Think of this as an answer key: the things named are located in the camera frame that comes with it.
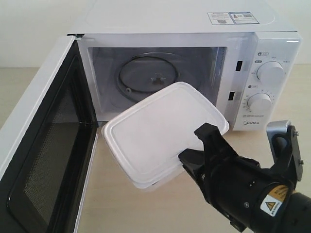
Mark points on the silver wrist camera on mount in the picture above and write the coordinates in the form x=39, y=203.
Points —
x=283, y=139

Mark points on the white microwave door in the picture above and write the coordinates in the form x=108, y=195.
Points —
x=47, y=145

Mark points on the upper white power knob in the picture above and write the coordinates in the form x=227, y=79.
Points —
x=271, y=73

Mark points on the lower white timer knob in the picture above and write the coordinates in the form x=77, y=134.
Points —
x=259, y=102

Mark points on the white lidded plastic container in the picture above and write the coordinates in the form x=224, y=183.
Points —
x=147, y=138

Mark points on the glass turntable plate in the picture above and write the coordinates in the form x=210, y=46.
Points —
x=148, y=73

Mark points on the white Midea microwave oven body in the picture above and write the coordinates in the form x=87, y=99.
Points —
x=227, y=57

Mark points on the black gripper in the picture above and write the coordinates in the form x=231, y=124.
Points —
x=235, y=186

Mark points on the printed paper instruction sheet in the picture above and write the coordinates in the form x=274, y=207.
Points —
x=232, y=18

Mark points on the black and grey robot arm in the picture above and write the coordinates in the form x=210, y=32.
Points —
x=296, y=217

